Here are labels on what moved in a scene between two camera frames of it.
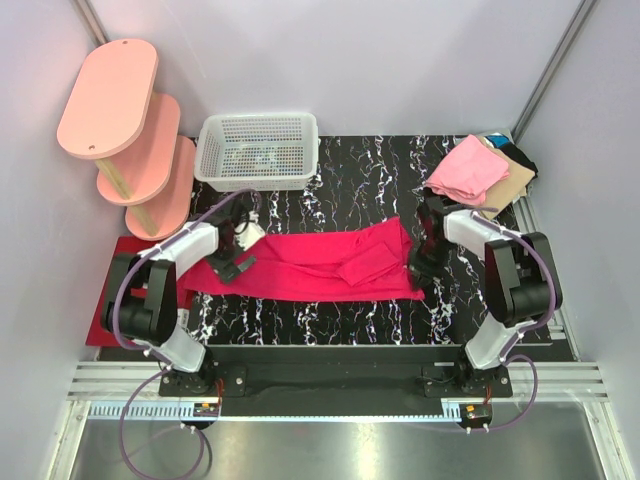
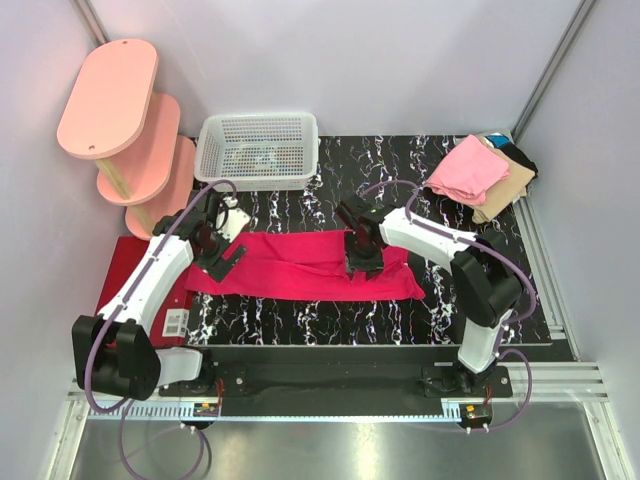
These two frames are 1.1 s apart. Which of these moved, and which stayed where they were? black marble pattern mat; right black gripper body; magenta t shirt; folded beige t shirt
Moved: right black gripper body
Stayed: magenta t shirt; black marble pattern mat; folded beige t shirt
